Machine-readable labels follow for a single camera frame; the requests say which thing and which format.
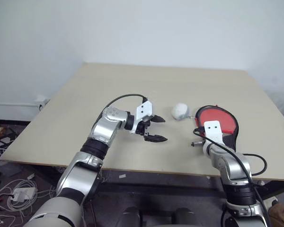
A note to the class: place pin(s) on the white sticker label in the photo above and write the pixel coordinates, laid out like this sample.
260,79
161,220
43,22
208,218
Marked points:
122,176

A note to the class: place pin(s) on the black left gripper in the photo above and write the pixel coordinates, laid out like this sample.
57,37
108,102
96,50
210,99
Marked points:
142,127

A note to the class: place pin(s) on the white wall socket box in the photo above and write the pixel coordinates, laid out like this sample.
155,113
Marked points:
41,99

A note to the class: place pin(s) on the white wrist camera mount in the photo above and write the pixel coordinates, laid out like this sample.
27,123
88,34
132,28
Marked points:
144,110
213,131

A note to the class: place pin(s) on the black paddle case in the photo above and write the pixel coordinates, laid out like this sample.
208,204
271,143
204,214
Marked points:
234,140

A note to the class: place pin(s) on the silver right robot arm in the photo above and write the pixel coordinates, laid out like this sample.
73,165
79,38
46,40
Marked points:
234,165

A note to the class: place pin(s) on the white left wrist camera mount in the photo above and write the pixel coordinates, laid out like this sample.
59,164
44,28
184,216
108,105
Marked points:
144,110

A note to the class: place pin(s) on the white fluffy ball charm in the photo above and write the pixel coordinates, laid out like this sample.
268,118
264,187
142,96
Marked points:
180,111

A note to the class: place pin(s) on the red plate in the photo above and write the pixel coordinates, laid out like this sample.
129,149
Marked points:
215,116

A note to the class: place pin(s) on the dark table frame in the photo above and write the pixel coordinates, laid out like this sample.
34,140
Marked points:
156,178

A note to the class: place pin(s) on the brown cloth item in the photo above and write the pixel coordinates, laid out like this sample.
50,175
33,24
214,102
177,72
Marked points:
282,214

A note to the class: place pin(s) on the white power adapter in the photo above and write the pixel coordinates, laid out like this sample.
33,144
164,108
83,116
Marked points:
23,193

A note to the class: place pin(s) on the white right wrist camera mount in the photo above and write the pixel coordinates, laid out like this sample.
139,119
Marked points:
213,131

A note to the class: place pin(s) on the dark rounded shape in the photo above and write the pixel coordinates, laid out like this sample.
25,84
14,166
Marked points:
130,217

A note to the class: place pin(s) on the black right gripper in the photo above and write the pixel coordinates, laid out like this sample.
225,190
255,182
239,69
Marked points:
197,143

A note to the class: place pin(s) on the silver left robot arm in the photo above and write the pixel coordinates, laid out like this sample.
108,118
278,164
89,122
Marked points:
104,127

